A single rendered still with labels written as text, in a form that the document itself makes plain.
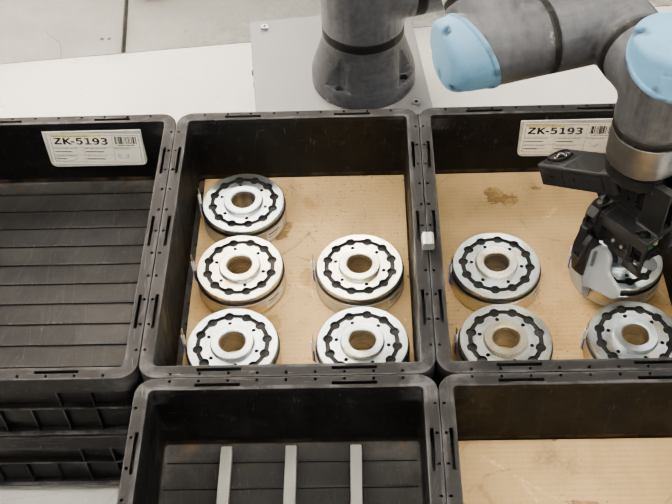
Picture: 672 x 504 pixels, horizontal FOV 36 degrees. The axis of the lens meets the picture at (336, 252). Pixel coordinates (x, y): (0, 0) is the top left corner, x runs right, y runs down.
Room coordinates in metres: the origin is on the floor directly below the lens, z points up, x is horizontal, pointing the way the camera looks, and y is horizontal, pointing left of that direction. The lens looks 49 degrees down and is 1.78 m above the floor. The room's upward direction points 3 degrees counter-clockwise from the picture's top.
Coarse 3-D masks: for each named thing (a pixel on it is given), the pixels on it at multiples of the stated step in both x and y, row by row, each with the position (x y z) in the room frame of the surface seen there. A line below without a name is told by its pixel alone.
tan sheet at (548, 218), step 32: (448, 192) 0.93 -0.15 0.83; (480, 192) 0.93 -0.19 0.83; (512, 192) 0.93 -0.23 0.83; (544, 192) 0.92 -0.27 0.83; (576, 192) 0.92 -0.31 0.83; (448, 224) 0.88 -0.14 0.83; (480, 224) 0.87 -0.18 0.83; (512, 224) 0.87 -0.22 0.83; (544, 224) 0.87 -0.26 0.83; (576, 224) 0.87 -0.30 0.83; (448, 256) 0.82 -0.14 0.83; (544, 256) 0.82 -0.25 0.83; (448, 288) 0.77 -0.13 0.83; (544, 288) 0.77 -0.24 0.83; (448, 320) 0.73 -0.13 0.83; (544, 320) 0.72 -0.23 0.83; (576, 320) 0.72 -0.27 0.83; (576, 352) 0.67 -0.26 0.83
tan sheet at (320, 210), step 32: (288, 192) 0.95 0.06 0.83; (320, 192) 0.94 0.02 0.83; (352, 192) 0.94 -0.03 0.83; (384, 192) 0.94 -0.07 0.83; (288, 224) 0.89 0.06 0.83; (320, 224) 0.89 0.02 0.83; (352, 224) 0.88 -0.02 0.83; (384, 224) 0.88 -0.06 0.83; (288, 256) 0.84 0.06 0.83; (192, 288) 0.79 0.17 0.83; (288, 288) 0.79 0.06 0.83; (192, 320) 0.75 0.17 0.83; (288, 320) 0.74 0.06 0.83; (320, 320) 0.74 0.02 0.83; (288, 352) 0.69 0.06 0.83
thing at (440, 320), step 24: (432, 144) 0.92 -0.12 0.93; (432, 168) 0.87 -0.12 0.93; (432, 192) 0.84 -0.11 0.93; (432, 216) 0.81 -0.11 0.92; (432, 264) 0.73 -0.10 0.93; (432, 288) 0.69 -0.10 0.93; (504, 360) 0.60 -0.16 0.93; (528, 360) 0.59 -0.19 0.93; (552, 360) 0.59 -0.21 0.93; (576, 360) 0.59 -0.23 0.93; (600, 360) 0.59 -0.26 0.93; (624, 360) 0.59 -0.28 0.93; (648, 360) 0.59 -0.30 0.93
